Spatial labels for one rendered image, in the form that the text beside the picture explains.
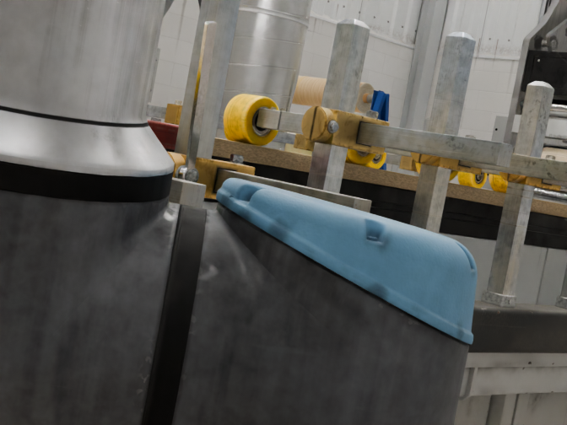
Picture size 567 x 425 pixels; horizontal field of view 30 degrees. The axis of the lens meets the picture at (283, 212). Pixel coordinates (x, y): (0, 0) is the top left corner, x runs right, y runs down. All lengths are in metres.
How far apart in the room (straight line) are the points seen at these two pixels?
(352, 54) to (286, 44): 4.00
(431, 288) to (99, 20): 0.21
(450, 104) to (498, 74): 10.44
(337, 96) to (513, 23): 10.73
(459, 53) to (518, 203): 0.33
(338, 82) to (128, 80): 1.01
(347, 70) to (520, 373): 0.79
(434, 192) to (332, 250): 1.20
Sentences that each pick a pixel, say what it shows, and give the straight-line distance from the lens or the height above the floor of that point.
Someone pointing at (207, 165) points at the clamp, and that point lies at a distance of 1.35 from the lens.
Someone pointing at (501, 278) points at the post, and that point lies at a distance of 1.92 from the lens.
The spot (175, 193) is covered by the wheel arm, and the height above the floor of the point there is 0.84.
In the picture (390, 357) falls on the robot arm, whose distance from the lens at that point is 0.52.
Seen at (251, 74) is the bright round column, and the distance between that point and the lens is 5.46.
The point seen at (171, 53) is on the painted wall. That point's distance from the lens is 10.25.
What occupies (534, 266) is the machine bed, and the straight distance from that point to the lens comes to 2.39.
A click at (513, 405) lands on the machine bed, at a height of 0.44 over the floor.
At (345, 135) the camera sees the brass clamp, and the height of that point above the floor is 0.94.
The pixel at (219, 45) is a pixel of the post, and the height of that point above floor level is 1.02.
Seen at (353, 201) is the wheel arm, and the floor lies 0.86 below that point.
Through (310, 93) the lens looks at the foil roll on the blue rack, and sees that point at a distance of 9.00.
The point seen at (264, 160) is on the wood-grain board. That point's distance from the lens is 1.70.
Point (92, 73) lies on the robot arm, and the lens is 0.52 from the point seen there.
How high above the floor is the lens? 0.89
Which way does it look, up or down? 3 degrees down
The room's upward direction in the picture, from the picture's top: 11 degrees clockwise
